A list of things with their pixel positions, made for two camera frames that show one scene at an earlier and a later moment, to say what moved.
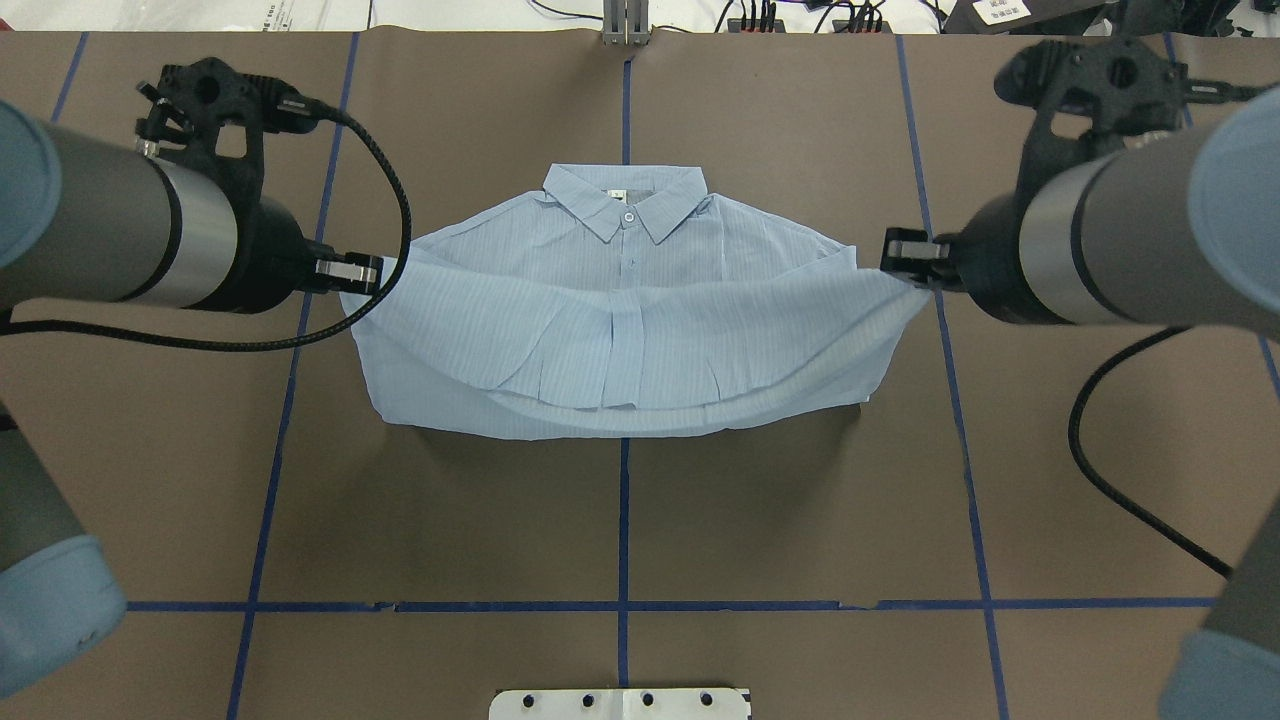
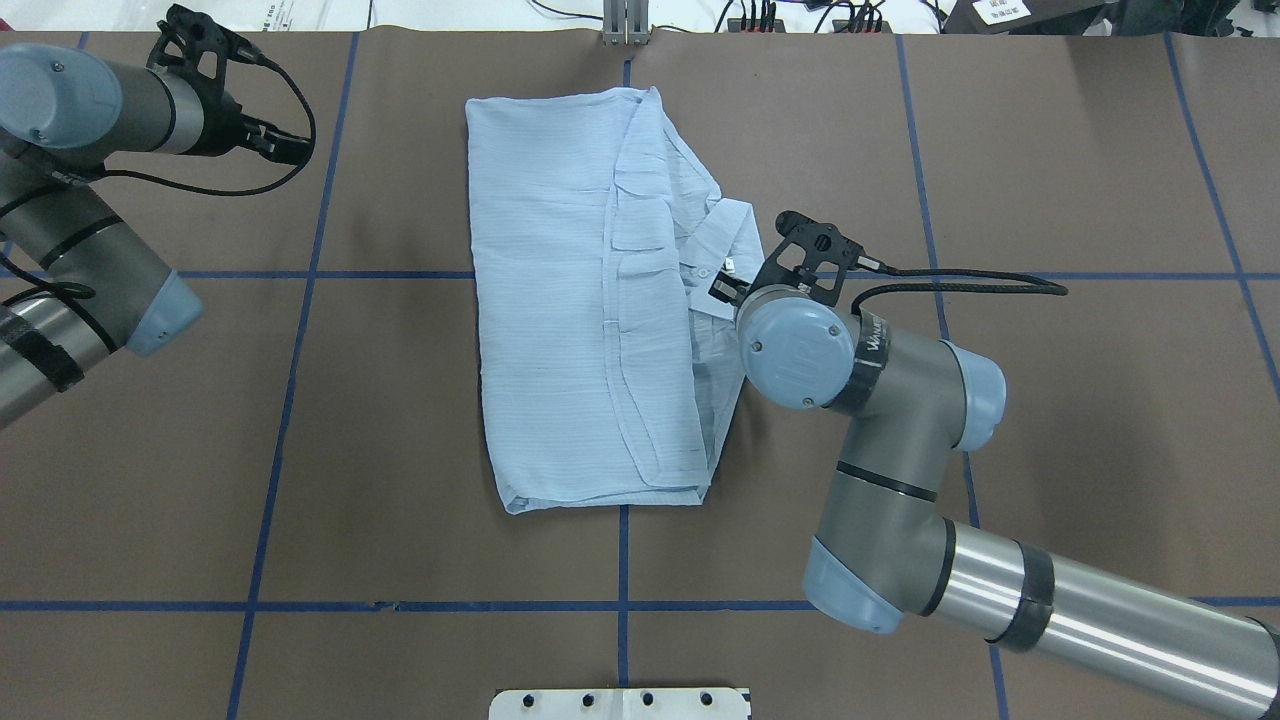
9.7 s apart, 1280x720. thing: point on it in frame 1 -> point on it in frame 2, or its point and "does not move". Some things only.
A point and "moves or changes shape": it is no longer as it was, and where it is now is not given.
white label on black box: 996,11 does not move
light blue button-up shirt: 627,301 moves or changes shape
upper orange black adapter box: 735,25 does not move
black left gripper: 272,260 -> 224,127
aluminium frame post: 626,22 does not move
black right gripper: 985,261 -> 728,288
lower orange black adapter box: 840,24 does not move
